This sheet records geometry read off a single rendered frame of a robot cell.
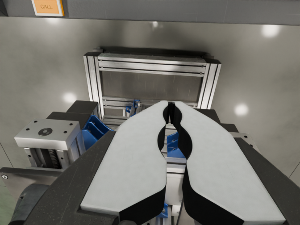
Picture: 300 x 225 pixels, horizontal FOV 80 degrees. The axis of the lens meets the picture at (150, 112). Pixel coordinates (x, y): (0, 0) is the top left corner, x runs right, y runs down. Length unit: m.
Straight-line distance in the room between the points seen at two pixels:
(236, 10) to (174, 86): 0.88
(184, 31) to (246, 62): 0.51
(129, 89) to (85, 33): 0.50
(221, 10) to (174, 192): 0.54
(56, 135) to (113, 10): 0.34
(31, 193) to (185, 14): 0.55
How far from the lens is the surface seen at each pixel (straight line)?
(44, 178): 0.57
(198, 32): 1.37
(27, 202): 0.59
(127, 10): 0.38
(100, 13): 0.40
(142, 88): 1.24
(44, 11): 0.43
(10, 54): 1.79
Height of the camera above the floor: 1.33
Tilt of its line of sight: 58 degrees down
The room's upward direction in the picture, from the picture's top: 174 degrees counter-clockwise
